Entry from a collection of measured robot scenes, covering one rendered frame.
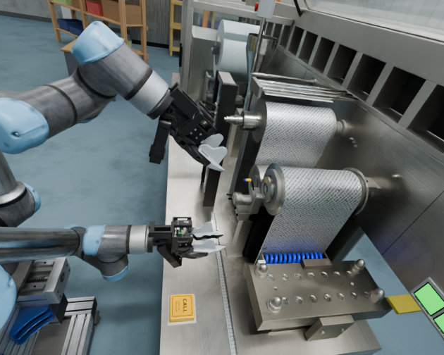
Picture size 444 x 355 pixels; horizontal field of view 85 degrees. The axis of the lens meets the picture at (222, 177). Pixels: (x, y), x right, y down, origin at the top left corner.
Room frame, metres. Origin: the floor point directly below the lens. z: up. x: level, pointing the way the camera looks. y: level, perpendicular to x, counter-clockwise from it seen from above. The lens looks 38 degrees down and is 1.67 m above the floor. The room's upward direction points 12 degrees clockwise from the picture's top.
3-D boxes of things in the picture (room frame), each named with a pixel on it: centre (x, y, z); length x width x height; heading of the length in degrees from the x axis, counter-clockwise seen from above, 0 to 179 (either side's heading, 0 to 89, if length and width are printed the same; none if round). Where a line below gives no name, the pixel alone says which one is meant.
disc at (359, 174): (0.61, -0.39, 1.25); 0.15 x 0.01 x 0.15; 16
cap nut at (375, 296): (0.41, -0.51, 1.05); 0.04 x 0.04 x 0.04
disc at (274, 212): (0.55, -0.15, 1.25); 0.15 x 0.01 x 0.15; 16
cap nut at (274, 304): (0.33, -0.21, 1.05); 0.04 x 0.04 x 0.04
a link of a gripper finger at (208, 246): (0.41, -0.01, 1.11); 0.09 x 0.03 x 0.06; 97
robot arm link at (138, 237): (0.39, 0.18, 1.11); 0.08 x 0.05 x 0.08; 16
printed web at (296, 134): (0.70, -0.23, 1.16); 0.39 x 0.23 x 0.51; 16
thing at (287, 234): (0.52, -0.28, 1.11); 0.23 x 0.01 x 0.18; 106
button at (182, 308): (0.33, 0.04, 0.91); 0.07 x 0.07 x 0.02; 16
